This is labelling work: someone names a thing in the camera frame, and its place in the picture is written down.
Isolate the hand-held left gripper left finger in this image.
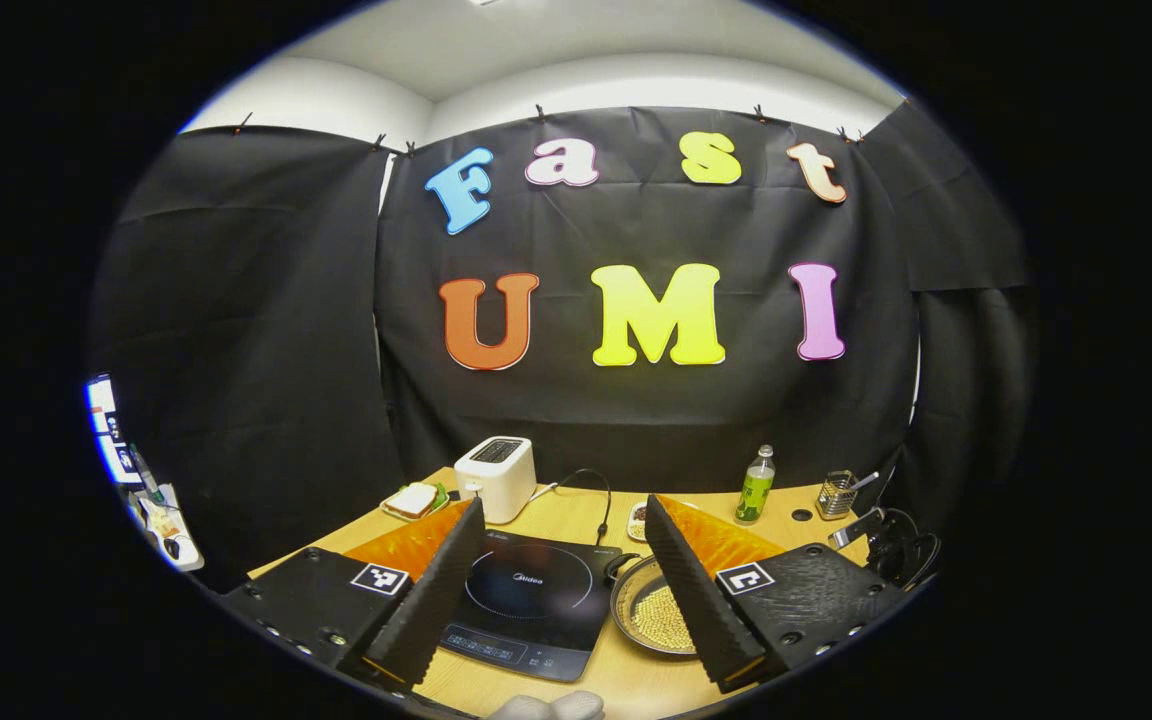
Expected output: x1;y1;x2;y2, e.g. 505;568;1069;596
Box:
219;497;487;691

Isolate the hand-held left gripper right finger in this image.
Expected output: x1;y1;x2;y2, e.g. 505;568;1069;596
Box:
643;493;908;694

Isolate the pile of soybeans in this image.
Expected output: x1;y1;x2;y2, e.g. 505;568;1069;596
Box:
631;583;697;652

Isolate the stainless steel pot black handle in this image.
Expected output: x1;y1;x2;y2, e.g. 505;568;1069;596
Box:
603;552;709;659

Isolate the black induction cooktop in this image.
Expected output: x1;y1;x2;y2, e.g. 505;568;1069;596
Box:
438;529;626;685

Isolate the small pale serving tray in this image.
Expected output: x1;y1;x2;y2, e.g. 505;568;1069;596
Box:
380;482;451;524

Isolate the sandwich with lettuce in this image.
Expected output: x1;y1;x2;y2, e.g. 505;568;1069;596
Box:
388;482;442;518

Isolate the green label drink bottle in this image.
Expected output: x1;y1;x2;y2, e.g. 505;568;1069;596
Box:
734;445;777;527

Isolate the white toaster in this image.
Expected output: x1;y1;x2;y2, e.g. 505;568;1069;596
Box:
453;436;538;526

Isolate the white shelf with small items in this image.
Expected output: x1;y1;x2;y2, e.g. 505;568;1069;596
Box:
130;484;206;574

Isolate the computer screen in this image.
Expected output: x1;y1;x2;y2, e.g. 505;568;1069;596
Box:
85;374;144;488

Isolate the black power cable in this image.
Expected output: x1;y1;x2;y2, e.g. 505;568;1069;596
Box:
554;467;614;547

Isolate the metal wire utensil holder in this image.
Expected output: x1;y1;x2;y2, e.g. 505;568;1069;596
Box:
816;470;860;521

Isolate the grey metal handle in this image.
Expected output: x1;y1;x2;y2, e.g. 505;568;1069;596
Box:
828;506;888;551

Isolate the black coiled cable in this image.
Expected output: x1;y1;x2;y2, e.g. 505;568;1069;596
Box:
866;508;943;588

